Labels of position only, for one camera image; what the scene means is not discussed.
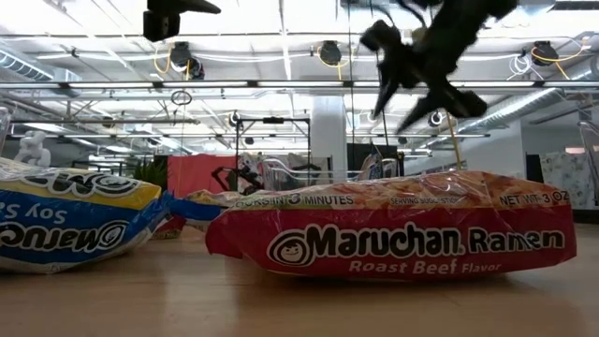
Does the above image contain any silver ceiling duct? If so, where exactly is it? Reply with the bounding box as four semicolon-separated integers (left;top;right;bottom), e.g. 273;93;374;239
456;88;570;135
0;49;83;97

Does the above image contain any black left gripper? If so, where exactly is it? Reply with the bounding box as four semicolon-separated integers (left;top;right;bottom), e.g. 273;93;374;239
143;0;222;43

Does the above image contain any red roast beef ramen pack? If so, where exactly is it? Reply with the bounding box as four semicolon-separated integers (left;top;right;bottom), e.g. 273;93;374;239
204;169;577;282

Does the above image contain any yellow hanging cable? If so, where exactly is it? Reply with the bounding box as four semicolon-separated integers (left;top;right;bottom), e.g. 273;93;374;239
446;111;464;170

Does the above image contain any black table frame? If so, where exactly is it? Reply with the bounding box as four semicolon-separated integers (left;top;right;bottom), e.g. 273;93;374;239
571;209;599;224

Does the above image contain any white square pillar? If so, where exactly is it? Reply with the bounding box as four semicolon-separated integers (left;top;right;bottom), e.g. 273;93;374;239
311;95;348;183

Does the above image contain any narrow black panel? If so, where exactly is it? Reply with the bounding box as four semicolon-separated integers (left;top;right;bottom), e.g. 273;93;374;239
525;154;544;183

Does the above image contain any long ceiling light bar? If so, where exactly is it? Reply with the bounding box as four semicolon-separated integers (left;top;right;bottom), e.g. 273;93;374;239
0;80;599;90

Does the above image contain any clear plastic bin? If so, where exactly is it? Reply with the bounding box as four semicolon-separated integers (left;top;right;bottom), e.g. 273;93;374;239
261;157;399;192
0;106;13;154
577;120;599;207

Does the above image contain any red-orange partition panel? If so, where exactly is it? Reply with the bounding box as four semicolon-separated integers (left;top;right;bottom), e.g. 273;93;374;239
167;154;239;200

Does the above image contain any green leafy plant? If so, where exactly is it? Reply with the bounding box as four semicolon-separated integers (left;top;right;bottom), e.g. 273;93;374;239
133;158;168;191

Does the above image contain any patterned white screen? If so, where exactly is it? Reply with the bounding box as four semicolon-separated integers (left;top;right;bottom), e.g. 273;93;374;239
540;150;591;211

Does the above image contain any black hanging cable loop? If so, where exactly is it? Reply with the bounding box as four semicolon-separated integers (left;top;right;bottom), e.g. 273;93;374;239
170;90;194;107

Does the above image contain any black ceiling cable reel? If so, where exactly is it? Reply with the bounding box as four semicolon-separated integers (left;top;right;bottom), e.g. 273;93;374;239
317;40;343;66
168;40;206;81
531;40;559;66

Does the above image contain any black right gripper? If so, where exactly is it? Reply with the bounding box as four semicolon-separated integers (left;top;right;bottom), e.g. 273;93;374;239
359;21;488;134

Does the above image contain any black monitor panel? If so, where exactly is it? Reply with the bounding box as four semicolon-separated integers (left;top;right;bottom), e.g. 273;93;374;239
346;142;404;178

